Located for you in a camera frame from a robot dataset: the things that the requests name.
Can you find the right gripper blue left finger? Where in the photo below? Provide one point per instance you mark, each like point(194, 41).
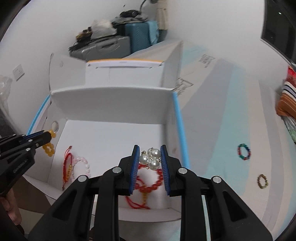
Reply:
point(133, 163)

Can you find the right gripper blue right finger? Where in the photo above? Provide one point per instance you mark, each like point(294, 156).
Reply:
point(165, 169)

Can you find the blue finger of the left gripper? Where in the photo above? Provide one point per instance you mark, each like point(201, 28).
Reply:
point(25, 138)
point(45, 138)

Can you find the left hand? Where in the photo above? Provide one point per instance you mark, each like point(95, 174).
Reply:
point(10, 205)

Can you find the white cardboard box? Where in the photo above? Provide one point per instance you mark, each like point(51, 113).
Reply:
point(103, 108)

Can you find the grey suitcase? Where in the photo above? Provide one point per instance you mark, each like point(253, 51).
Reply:
point(115, 47)

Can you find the teal suitcase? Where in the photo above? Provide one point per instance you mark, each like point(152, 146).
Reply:
point(142, 35)

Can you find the white plastic bag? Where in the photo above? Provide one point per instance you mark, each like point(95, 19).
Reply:
point(102, 28)

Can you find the floral blanket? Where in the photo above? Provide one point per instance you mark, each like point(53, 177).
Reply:
point(290, 124)

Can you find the pile of dark clothes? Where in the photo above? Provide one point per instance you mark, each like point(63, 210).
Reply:
point(130, 16)

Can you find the red striped pillow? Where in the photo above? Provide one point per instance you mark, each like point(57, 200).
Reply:
point(286, 105)

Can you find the beige curtain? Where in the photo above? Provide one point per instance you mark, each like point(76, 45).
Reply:
point(162, 14)

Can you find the dark window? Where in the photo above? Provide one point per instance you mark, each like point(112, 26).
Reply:
point(279, 27)

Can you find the white wall socket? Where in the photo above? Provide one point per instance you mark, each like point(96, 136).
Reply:
point(18, 72)

